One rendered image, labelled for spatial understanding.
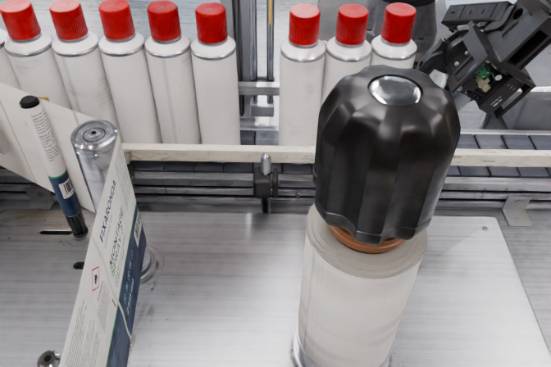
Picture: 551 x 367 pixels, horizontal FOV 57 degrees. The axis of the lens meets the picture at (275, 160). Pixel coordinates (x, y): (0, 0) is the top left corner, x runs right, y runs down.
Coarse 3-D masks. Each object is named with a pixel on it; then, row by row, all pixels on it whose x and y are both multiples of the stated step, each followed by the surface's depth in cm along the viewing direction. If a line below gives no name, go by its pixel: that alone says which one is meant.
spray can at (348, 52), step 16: (352, 16) 53; (336, 32) 56; (352, 32) 55; (336, 48) 56; (352, 48) 56; (368, 48) 57; (336, 64) 57; (352, 64) 56; (368, 64) 58; (336, 80) 58
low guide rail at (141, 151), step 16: (128, 144) 64; (144, 144) 64; (160, 144) 64; (176, 144) 64; (192, 144) 64; (208, 144) 64; (144, 160) 64; (160, 160) 64; (176, 160) 64; (192, 160) 64; (208, 160) 64; (224, 160) 64; (240, 160) 64; (256, 160) 64; (272, 160) 64; (288, 160) 64; (304, 160) 64; (464, 160) 64; (480, 160) 64; (496, 160) 64; (512, 160) 64; (528, 160) 64; (544, 160) 64
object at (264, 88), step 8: (240, 88) 65; (248, 88) 65; (256, 88) 65; (264, 88) 65; (272, 88) 65; (520, 88) 66; (536, 88) 66; (544, 88) 66; (512, 96) 66; (528, 96) 66; (536, 96) 66; (544, 96) 66
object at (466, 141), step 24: (264, 144) 69; (480, 144) 70; (504, 144) 70; (528, 144) 70; (0, 168) 66; (144, 168) 66; (168, 168) 66; (192, 168) 66; (216, 168) 66; (240, 168) 66; (288, 168) 66; (312, 168) 66; (456, 168) 66; (480, 168) 67; (504, 168) 67; (528, 168) 67
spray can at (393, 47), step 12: (396, 12) 54; (408, 12) 54; (384, 24) 56; (396, 24) 54; (408, 24) 54; (384, 36) 56; (396, 36) 55; (408, 36) 56; (372, 48) 58; (384, 48) 57; (396, 48) 56; (408, 48) 56; (372, 60) 58; (384, 60) 57; (396, 60) 56; (408, 60) 57
